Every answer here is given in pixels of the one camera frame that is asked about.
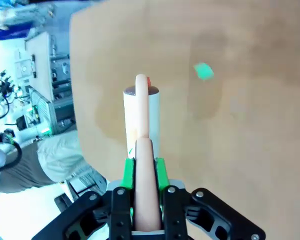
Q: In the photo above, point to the bystander in white jacket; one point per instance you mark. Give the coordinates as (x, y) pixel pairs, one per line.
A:
(61, 160)

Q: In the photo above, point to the small green object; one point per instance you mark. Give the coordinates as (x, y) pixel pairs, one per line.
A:
(203, 71)

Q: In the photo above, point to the white panel cabinet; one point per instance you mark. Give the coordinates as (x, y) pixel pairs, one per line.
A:
(38, 62)

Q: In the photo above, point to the peach silicone utensil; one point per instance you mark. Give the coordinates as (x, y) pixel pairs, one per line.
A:
(146, 180)

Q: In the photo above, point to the white cylindrical container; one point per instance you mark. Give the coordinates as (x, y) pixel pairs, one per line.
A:
(155, 117)

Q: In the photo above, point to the grey mesh equipment box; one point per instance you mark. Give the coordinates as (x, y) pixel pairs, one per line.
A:
(43, 112)

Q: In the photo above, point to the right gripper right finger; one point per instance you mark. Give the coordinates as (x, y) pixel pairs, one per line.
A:
(175, 207)

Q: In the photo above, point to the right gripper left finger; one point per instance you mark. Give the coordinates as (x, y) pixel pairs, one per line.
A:
(120, 207)

